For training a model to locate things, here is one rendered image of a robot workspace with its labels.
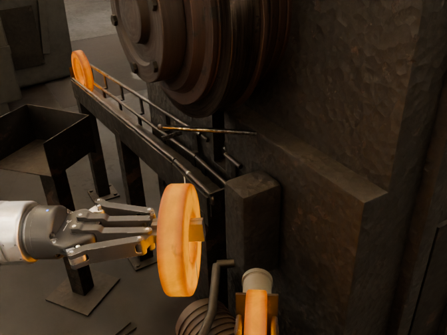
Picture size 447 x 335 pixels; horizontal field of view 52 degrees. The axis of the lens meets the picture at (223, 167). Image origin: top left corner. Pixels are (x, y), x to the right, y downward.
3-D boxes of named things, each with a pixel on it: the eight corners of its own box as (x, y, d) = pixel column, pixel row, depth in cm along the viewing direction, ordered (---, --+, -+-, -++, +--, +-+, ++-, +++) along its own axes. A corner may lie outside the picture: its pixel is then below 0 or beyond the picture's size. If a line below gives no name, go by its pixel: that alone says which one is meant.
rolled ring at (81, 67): (81, 56, 188) (88, 54, 189) (67, 46, 201) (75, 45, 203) (89, 98, 197) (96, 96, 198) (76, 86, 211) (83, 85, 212)
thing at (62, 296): (70, 262, 192) (26, 103, 154) (122, 280, 182) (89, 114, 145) (34, 296, 176) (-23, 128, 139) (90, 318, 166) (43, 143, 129)
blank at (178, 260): (196, 164, 67) (173, 165, 67) (177, 218, 53) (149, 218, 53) (204, 253, 73) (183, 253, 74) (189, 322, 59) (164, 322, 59)
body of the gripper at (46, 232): (55, 233, 70) (114, 232, 69) (31, 273, 63) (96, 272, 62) (41, 193, 66) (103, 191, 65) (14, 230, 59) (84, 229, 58)
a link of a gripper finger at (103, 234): (72, 222, 62) (68, 228, 61) (151, 222, 61) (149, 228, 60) (78, 244, 64) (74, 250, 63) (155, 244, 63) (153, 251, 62)
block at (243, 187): (262, 248, 112) (264, 165, 100) (282, 268, 106) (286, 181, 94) (225, 265, 108) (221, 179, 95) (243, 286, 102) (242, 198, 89)
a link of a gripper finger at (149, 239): (140, 229, 62) (134, 244, 59) (176, 228, 61) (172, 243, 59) (141, 238, 63) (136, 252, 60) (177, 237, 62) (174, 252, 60)
